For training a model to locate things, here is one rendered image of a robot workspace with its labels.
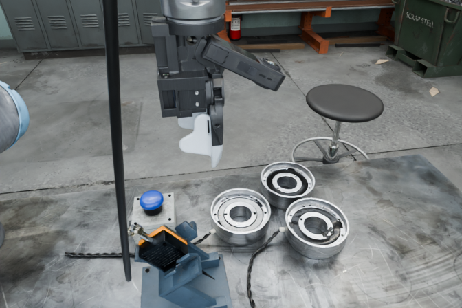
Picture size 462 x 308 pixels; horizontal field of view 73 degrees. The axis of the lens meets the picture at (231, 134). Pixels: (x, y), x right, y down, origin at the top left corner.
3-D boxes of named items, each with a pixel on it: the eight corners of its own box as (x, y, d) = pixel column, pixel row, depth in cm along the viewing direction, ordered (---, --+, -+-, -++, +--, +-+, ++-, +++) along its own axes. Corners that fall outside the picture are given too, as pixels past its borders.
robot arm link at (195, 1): (220, -29, 38) (232, -19, 32) (221, 10, 41) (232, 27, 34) (158, -28, 37) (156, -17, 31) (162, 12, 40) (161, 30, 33)
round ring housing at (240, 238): (247, 196, 63) (247, 180, 61) (280, 232, 56) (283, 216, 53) (201, 217, 59) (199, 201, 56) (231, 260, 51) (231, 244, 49)
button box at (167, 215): (175, 209, 60) (173, 190, 58) (177, 239, 54) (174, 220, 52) (132, 214, 59) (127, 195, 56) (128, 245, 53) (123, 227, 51)
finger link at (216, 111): (207, 137, 46) (203, 78, 42) (219, 135, 46) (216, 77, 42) (211, 150, 41) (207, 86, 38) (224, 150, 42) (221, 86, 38)
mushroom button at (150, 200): (166, 207, 57) (163, 186, 55) (166, 224, 54) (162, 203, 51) (144, 210, 57) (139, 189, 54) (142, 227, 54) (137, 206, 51)
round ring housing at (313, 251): (334, 212, 59) (338, 196, 57) (353, 262, 51) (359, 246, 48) (278, 213, 59) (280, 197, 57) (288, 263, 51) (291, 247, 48)
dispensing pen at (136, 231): (227, 281, 45) (143, 227, 36) (203, 295, 46) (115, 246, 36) (224, 267, 47) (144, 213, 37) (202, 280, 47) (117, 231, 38)
